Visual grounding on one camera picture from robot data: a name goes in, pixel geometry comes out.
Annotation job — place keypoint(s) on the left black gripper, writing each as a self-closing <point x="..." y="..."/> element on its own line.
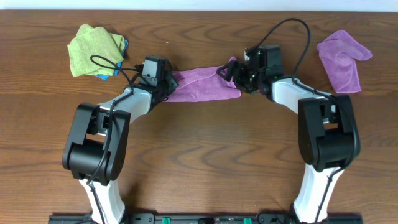
<point x="172" y="85"/>

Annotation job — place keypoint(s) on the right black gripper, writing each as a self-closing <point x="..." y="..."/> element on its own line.
<point x="234" y="65"/>

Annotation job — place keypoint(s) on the purple cloth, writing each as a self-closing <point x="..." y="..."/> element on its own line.
<point x="202" y="84"/>
<point x="339" y="53"/>

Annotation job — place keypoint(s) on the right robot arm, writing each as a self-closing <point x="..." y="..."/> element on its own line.
<point x="328" y="137"/>

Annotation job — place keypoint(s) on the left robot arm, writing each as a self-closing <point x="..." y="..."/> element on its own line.
<point x="96" y="145"/>

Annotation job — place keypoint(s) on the blue folded cloth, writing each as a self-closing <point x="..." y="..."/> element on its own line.
<point x="119" y="64"/>

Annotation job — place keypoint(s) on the green folded cloth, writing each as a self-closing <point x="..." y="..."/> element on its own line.
<point x="95" y="41"/>

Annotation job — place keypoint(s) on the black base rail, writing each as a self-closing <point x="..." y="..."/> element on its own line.
<point x="148" y="218"/>

